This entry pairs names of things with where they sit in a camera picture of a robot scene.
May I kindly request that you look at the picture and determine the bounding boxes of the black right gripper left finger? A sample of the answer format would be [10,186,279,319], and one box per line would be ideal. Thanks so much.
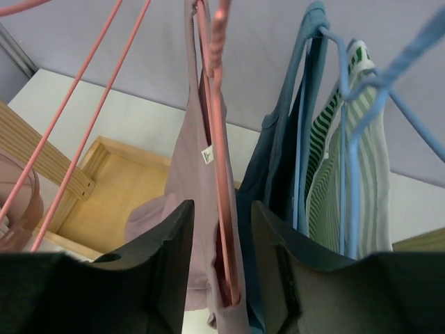
[1,200,194,333]

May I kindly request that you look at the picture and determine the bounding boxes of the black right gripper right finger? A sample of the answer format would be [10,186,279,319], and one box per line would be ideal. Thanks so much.
[252,201,444,333]

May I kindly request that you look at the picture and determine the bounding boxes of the mauve pink tank top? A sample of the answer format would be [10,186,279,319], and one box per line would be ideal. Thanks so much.
[126,1,251,333]

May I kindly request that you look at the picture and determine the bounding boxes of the green white striped tank top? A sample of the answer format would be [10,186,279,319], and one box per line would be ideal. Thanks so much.
[304,39,394,260]

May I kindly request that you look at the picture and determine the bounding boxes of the blue tank top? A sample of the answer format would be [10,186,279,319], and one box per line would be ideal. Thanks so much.
[236,1,330,333]

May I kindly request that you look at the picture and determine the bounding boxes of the wooden clothes rack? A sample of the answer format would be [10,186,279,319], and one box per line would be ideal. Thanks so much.
[1,104,170,260]

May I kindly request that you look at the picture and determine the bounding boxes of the pink translucent plastic basket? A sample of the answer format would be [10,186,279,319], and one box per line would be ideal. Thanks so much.
[1,151,44,253]

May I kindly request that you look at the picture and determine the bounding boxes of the blue wire hanger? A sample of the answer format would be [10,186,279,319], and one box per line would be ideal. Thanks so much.
[343,4,445,258]
[293,26,358,259]

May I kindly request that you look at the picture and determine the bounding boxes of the aluminium frame post left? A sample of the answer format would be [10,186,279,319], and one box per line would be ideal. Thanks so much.
[0,24,38,78]

